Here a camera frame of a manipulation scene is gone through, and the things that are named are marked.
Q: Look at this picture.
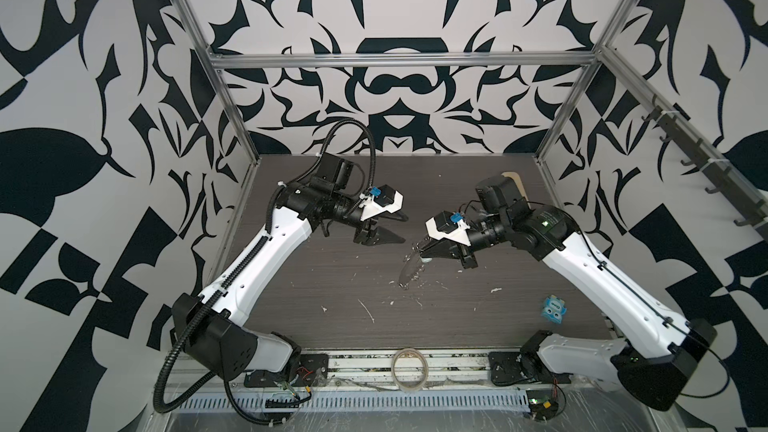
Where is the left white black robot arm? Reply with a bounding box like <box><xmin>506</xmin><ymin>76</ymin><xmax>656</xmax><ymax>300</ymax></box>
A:
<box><xmin>172</xmin><ymin>184</ymin><xmax>406</xmax><ymax>381</ymax></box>

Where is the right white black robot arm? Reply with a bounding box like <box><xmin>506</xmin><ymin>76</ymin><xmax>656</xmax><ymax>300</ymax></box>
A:
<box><xmin>420</xmin><ymin>204</ymin><xmax>717</xmax><ymax>411</ymax></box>

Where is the beige sponge block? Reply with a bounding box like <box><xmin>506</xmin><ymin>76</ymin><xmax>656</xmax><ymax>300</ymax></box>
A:
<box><xmin>502</xmin><ymin>172</ymin><xmax>528</xmax><ymax>199</ymax></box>

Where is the light blue small toy block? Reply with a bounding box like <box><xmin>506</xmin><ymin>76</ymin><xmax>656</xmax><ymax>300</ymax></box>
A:
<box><xmin>541</xmin><ymin>295</ymin><xmax>567</xmax><ymax>324</ymax></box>

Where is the small electronics board right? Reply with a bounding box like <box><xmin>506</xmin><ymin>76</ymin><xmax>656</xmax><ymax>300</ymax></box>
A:
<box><xmin>526</xmin><ymin>384</ymin><xmax>567</xmax><ymax>422</ymax></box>

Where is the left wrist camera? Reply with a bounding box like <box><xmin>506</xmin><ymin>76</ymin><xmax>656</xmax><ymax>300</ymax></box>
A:
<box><xmin>310</xmin><ymin>153</ymin><xmax>354</xmax><ymax>193</ymax></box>

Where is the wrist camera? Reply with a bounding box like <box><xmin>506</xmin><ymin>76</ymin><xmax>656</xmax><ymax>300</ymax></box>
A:
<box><xmin>310</xmin><ymin>153</ymin><xmax>354</xmax><ymax>193</ymax></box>
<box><xmin>475</xmin><ymin>175</ymin><xmax>530</xmax><ymax>217</ymax></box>

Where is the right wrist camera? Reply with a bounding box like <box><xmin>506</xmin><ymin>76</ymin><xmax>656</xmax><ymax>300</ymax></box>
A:
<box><xmin>475</xmin><ymin>175</ymin><xmax>530</xmax><ymax>217</ymax></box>

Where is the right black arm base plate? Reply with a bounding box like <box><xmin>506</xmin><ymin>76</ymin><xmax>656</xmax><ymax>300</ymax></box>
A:
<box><xmin>488</xmin><ymin>330</ymin><xmax>571</xmax><ymax>387</ymax></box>

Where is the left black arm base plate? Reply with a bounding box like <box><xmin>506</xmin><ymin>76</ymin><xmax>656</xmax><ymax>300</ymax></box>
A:
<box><xmin>244</xmin><ymin>353</ymin><xmax>329</xmax><ymax>388</ymax></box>

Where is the white slotted cable duct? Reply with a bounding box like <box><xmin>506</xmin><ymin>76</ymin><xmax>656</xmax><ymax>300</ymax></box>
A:
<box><xmin>178</xmin><ymin>389</ymin><xmax>530</xmax><ymax>413</ymax></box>

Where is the black corrugated cable conduit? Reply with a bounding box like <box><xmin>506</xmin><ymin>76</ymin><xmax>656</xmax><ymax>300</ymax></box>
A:
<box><xmin>152</xmin><ymin>118</ymin><xmax>378</xmax><ymax>427</ymax></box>

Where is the black wall hook rail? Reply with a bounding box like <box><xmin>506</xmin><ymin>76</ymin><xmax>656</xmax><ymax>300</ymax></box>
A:
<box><xmin>643</xmin><ymin>95</ymin><xmax>767</xmax><ymax>241</ymax></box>

